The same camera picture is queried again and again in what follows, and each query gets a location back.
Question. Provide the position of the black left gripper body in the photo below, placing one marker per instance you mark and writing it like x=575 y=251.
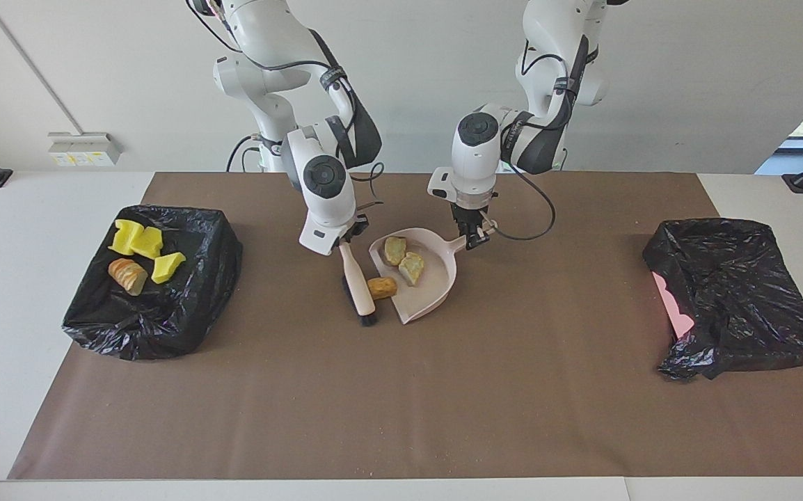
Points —
x=471 y=216

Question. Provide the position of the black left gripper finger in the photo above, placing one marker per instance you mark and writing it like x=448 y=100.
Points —
x=478 y=238

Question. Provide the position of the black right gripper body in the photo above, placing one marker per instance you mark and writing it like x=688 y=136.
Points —
x=353 y=233

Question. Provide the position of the beige hand brush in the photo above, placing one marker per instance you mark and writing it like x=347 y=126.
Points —
x=358 y=278

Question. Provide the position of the beige plastic dustpan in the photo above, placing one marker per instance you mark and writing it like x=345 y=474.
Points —
x=436 y=282

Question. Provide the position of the brown toy bread roll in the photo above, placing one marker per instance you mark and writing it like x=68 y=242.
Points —
x=382 y=287

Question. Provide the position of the yellow sponge piece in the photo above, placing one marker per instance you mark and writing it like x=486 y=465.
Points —
x=167 y=267
x=124 y=236
x=149 y=243

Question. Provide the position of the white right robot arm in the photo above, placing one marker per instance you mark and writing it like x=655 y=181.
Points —
x=325 y=181

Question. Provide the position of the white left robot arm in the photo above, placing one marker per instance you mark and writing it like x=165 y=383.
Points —
x=474 y=153

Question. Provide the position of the black plastic trash bag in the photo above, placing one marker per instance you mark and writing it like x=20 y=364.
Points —
x=735 y=292
x=165 y=320

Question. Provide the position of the pink plastic bin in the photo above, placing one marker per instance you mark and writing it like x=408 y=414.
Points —
x=676 y=313

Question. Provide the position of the brown paper table mat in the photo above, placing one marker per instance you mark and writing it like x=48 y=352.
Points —
x=513 y=417

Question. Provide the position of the white wall socket box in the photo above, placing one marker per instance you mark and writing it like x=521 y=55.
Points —
x=85 y=148

